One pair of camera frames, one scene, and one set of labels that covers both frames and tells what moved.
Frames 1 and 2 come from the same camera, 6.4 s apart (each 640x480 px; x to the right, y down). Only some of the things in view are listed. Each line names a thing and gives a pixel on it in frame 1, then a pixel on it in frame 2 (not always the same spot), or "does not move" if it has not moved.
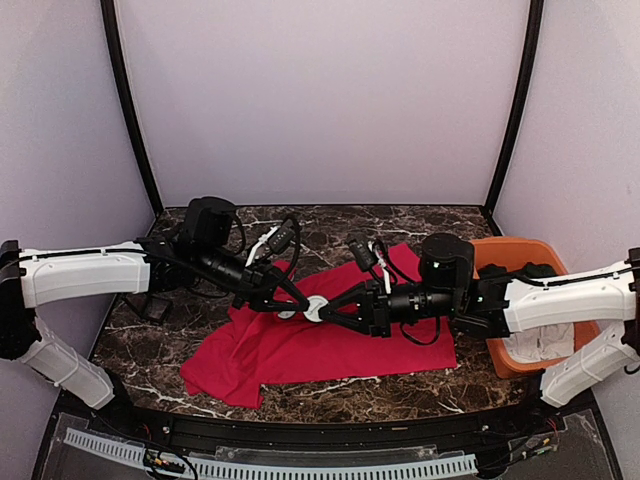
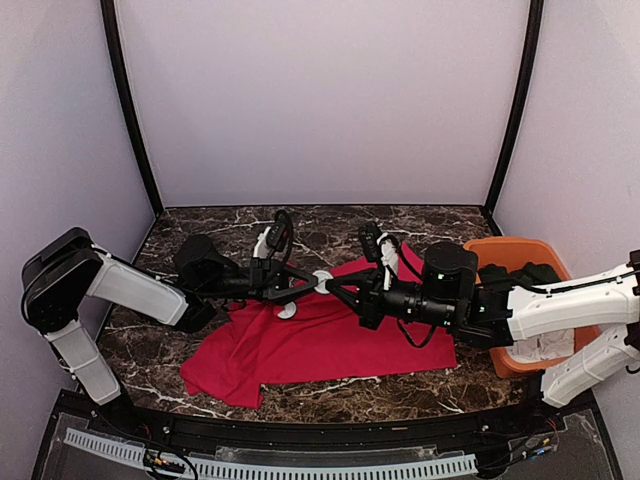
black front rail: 75,413 does not move
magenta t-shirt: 254,349 does not move
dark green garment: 531,270 does not move
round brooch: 315,303 → 322,277
